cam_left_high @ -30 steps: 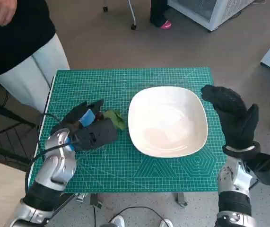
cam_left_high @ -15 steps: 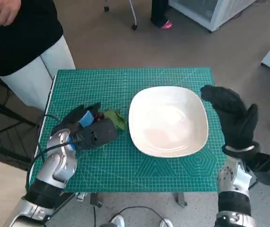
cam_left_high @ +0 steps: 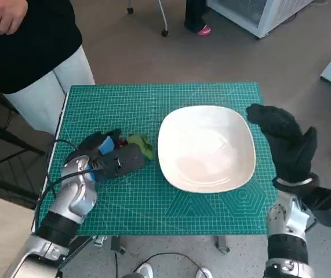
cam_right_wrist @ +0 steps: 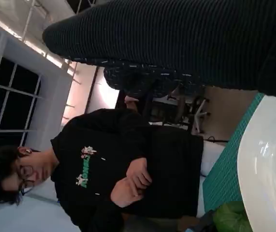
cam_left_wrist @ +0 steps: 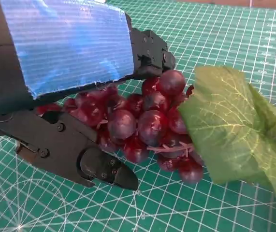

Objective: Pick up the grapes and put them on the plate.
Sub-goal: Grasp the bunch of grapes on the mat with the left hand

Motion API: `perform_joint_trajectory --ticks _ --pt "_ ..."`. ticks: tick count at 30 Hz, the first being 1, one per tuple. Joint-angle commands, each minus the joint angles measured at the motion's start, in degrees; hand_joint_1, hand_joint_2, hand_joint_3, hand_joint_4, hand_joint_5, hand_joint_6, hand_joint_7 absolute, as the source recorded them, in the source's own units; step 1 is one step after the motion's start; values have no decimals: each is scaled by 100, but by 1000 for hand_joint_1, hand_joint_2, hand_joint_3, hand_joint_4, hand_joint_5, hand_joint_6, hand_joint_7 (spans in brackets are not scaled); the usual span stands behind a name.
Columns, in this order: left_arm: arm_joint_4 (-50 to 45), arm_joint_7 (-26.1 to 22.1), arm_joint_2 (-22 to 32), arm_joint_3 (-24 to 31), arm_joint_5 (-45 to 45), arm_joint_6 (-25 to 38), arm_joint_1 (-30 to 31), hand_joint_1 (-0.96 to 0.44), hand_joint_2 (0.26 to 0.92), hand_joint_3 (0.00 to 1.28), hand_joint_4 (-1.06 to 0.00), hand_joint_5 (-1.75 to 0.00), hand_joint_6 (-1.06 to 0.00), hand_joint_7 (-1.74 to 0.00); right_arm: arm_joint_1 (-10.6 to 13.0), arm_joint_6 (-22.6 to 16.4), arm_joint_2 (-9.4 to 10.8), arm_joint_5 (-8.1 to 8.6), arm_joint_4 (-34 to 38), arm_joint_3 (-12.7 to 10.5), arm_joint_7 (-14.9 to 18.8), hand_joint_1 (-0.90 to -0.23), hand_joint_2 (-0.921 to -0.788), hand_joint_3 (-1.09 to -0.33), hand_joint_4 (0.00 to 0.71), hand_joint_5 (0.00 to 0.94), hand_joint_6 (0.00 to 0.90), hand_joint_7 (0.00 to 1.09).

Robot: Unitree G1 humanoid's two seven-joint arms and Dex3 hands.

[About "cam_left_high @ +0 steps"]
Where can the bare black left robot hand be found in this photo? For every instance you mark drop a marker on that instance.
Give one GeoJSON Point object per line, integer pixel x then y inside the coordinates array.
{"type": "Point", "coordinates": [95, 143]}

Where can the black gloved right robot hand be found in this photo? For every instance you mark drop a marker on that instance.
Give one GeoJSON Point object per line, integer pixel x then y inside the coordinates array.
{"type": "Point", "coordinates": [290, 150]}

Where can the red toy grapes with leaf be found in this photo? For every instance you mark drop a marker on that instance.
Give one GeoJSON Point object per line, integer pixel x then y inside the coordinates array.
{"type": "Point", "coordinates": [142, 143]}

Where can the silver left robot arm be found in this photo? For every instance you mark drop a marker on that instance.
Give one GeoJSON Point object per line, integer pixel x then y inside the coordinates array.
{"type": "Point", "coordinates": [72, 197]}

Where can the white square plate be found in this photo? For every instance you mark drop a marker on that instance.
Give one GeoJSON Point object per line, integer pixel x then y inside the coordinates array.
{"type": "Point", "coordinates": [205, 150]}

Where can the green cutting mat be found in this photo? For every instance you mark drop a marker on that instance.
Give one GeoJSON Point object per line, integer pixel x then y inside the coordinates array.
{"type": "Point", "coordinates": [142, 202]}

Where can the black metal rack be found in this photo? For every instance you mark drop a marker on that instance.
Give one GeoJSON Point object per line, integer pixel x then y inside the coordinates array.
{"type": "Point", "coordinates": [5, 162]}

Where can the silver table clamp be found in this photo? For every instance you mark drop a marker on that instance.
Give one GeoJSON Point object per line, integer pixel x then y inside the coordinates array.
{"type": "Point", "coordinates": [100, 240]}

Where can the person in black top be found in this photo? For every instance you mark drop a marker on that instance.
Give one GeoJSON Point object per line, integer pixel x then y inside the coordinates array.
{"type": "Point", "coordinates": [37, 58]}

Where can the black table strut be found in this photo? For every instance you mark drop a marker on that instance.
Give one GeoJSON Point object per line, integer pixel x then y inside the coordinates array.
{"type": "Point", "coordinates": [78, 249]}

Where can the black chair caster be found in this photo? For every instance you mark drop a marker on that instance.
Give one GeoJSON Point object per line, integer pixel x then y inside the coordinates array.
{"type": "Point", "coordinates": [130, 11]}

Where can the white shoe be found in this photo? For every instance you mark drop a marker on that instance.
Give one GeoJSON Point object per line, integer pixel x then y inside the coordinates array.
{"type": "Point", "coordinates": [145, 270]}
{"type": "Point", "coordinates": [204, 273]}

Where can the large white mesh cabinet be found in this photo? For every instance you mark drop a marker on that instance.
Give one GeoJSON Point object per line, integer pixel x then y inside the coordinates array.
{"type": "Point", "coordinates": [258, 14]}

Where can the white chair leg with caster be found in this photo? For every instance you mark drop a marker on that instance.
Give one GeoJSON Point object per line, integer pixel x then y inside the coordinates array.
{"type": "Point", "coordinates": [163, 14]}

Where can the person's hand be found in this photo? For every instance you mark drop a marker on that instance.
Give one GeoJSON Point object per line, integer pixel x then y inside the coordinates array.
{"type": "Point", "coordinates": [3, 14]}

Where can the person with pink shoe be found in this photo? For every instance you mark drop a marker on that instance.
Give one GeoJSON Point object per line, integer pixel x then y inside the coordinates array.
{"type": "Point", "coordinates": [195, 16]}

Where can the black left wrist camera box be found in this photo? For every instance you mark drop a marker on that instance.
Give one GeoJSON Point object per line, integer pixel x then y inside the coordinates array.
{"type": "Point", "coordinates": [124, 162]}

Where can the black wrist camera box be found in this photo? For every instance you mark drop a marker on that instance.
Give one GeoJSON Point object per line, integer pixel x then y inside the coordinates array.
{"type": "Point", "coordinates": [124, 162]}
{"type": "Point", "coordinates": [330, 207]}

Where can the white table edge rail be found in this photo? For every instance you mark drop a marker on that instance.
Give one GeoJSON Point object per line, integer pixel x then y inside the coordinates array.
{"type": "Point", "coordinates": [62, 116]}

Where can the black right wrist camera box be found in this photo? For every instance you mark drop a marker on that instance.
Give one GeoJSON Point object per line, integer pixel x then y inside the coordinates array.
{"type": "Point", "coordinates": [330, 207]}

